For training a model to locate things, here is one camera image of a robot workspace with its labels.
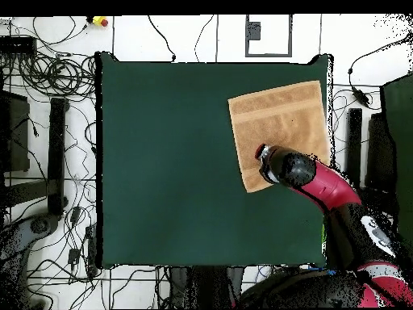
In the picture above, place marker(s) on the black stand column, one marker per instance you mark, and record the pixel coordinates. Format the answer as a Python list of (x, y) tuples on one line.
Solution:
[(206, 287)]

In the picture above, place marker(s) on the grey square floor frame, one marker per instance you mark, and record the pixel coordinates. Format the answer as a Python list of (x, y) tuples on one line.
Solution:
[(267, 55)]

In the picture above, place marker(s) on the small black power adapter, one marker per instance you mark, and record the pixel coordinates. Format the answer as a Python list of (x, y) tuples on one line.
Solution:
[(73, 256), (75, 214)]

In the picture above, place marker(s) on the dark rectangular box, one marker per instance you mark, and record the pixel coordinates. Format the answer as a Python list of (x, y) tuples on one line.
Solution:
[(14, 129), (380, 151)]

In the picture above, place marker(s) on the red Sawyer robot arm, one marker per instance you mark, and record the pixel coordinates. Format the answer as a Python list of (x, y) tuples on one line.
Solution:
[(329, 187)]

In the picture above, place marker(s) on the black power strip with plugs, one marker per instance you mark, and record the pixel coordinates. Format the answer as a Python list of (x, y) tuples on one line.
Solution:
[(92, 252)]

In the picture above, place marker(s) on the tan terry towel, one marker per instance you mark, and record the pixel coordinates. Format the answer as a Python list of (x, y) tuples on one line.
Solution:
[(277, 122)]

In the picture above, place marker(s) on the dark green table cloth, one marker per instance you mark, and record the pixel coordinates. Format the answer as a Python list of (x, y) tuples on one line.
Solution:
[(145, 129)]

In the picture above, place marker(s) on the small dark grey box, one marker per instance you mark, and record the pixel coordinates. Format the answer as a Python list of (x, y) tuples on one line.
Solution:
[(254, 30)]

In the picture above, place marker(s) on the yellow emergency stop button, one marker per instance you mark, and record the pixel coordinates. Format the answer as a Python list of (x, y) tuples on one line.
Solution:
[(99, 21)]

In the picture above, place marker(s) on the flat black device box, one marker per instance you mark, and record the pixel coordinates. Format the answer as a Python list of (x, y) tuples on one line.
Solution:
[(17, 45)]

